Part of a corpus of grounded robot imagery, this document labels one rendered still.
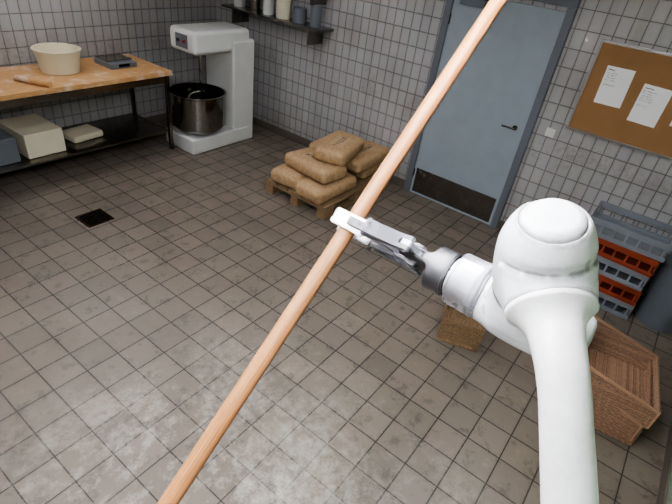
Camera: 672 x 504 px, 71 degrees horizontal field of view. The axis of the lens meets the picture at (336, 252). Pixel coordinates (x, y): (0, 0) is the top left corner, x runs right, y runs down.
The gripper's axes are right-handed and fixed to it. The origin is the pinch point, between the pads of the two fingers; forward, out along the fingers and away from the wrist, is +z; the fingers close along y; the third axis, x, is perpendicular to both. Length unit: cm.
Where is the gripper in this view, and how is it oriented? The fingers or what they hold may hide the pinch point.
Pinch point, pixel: (352, 225)
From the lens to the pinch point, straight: 85.5
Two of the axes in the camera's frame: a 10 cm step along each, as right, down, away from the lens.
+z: -7.8, -4.3, 4.6
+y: 3.1, 3.7, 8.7
